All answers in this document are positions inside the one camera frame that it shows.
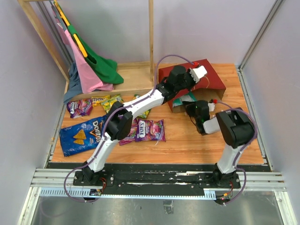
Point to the grey slotted cable duct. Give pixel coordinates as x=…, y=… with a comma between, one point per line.
x=95, y=193

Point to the blue chips bag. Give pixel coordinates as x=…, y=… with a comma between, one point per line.
x=81, y=137

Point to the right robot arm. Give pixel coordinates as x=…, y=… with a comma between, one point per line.
x=238, y=131

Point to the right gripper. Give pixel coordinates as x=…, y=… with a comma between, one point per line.
x=188, y=106

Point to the yellow hanger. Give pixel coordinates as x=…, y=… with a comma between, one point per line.
x=74, y=36

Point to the green foxs candy bag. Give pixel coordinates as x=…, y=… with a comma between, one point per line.
x=145, y=114

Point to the pink cloth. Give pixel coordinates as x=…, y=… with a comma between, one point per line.
x=88, y=78

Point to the blue grey cloth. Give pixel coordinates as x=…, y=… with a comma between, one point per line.
x=74, y=84

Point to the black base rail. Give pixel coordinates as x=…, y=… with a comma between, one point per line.
x=151, y=178

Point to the red brown paper bag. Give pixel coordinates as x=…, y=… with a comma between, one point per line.
x=208, y=85

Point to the front aluminium rail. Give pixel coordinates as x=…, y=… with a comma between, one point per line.
x=256, y=181

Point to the aluminium frame post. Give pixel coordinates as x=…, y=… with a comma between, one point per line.
x=47, y=14
x=263, y=28

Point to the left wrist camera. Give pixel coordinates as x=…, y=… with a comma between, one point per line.
x=198, y=73

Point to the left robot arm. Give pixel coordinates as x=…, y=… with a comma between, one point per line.
x=120, y=117

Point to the left aluminium frame post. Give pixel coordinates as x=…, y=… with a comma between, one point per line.
x=47, y=14

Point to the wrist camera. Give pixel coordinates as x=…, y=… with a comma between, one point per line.
x=211, y=107
x=198, y=73

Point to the purple berries candy bag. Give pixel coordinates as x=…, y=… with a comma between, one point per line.
x=131, y=136

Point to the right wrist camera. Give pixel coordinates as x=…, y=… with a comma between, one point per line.
x=211, y=107

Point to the teal orange snack bag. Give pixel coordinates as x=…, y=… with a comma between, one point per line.
x=187, y=97

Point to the green cloth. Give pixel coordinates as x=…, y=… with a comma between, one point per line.
x=105, y=69

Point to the right aluminium frame post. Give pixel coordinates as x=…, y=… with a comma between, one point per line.
x=263, y=28

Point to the green yellow candy bag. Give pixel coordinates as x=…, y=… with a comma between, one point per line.
x=107, y=104

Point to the wooden clothes rack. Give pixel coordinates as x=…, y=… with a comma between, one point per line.
x=139, y=77

